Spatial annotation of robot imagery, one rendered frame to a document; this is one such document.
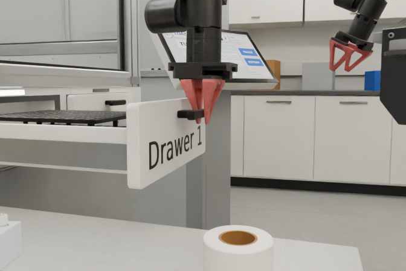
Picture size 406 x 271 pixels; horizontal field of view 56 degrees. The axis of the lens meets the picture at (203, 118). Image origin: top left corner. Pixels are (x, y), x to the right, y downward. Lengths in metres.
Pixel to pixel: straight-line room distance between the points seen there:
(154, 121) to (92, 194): 0.54
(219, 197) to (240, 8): 2.54
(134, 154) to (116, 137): 0.04
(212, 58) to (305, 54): 3.57
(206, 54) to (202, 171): 1.03
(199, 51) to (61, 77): 0.41
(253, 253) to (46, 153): 0.34
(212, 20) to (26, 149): 0.34
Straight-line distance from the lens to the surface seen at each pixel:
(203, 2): 0.61
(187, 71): 0.60
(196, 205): 1.66
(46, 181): 0.89
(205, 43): 0.60
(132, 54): 1.20
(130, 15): 1.22
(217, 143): 1.62
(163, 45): 1.46
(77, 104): 0.93
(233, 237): 0.42
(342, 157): 3.52
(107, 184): 1.10
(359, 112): 3.49
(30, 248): 0.51
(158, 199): 2.41
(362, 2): 1.10
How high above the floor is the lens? 0.95
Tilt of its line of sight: 5 degrees down
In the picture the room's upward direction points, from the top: straight up
